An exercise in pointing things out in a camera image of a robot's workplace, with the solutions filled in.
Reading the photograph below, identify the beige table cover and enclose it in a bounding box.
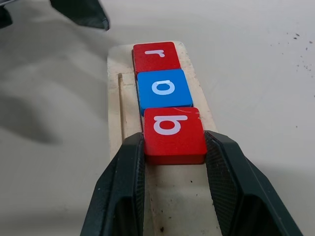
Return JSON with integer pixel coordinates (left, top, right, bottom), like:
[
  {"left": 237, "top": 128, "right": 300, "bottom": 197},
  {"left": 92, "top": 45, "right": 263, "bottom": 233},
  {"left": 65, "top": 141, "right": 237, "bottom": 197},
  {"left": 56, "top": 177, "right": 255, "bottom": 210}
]
[{"left": 0, "top": 0, "right": 315, "bottom": 236}]

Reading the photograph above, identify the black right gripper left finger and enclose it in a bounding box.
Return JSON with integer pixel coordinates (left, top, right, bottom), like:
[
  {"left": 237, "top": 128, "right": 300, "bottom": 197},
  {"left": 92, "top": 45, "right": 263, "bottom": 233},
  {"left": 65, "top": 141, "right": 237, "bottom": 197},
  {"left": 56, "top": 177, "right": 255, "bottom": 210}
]
[{"left": 80, "top": 132, "right": 146, "bottom": 236}]

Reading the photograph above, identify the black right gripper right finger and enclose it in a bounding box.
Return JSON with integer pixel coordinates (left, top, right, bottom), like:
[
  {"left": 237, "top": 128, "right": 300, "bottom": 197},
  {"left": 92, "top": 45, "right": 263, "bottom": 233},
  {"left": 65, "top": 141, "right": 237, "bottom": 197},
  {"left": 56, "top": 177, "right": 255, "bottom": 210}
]
[{"left": 204, "top": 130, "right": 304, "bottom": 236}]

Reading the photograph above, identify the red letter r block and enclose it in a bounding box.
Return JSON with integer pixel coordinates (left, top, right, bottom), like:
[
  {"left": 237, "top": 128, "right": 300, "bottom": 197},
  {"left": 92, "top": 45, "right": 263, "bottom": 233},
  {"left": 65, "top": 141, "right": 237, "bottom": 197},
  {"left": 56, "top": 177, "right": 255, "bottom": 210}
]
[{"left": 132, "top": 41, "right": 182, "bottom": 77}]

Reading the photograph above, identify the blue letter o block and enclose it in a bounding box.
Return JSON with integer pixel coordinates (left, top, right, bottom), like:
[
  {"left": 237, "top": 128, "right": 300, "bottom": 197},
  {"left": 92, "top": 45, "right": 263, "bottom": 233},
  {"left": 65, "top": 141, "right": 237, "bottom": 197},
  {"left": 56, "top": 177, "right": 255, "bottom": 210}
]
[{"left": 136, "top": 69, "right": 194, "bottom": 117}]

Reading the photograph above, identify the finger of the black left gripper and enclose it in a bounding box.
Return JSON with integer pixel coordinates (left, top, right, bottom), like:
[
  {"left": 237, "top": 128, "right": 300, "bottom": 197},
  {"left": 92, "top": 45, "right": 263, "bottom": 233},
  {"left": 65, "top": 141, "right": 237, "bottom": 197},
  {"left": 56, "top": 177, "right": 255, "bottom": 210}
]
[
  {"left": 0, "top": 4, "right": 13, "bottom": 29},
  {"left": 49, "top": 0, "right": 110, "bottom": 31}
]

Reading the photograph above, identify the red letter b block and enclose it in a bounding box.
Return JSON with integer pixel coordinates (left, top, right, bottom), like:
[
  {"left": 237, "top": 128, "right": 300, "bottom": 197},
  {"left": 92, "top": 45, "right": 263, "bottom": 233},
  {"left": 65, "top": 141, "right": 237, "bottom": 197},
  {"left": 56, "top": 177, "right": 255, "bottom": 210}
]
[{"left": 143, "top": 107, "right": 208, "bottom": 165}]

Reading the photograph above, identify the light wooden letter tray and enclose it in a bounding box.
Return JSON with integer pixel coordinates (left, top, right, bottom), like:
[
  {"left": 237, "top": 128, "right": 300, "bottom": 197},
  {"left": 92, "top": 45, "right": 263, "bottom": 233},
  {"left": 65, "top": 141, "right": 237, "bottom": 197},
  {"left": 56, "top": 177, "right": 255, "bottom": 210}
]
[{"left": 107, "top": 40, "right": 220, "bottom": 236}]

